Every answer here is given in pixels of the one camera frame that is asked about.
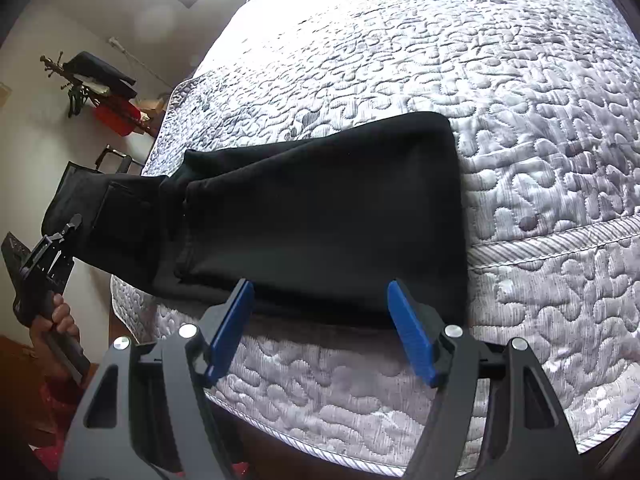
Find black jacket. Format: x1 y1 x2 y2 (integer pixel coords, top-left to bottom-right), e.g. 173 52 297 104
62 51 138 101

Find person's left hand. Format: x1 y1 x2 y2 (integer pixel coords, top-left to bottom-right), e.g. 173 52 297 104
29 294 82 356

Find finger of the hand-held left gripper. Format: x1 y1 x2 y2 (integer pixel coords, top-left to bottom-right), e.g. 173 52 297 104
59 214 84 242

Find cardboard box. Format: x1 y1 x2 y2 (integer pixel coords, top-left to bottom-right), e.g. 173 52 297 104
135 94 170 117

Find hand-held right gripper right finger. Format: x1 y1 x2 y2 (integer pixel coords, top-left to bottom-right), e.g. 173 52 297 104
387 280 583 480

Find red bag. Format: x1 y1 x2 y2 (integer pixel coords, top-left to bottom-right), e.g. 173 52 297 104
92 99 146 136

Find wooden coat rack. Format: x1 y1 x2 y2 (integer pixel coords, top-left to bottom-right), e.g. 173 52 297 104
40 52 161 138

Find black mesh chair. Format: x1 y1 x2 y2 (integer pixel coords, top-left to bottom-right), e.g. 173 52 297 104
52 145 146 196

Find black pants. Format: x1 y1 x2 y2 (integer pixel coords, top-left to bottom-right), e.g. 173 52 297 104
42 111 469 331

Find grey quilted bedspread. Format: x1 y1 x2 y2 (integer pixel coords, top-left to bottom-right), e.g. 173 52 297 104
110 0 640 476

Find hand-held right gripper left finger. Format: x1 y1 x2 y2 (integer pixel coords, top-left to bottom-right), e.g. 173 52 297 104
57 278 256 480

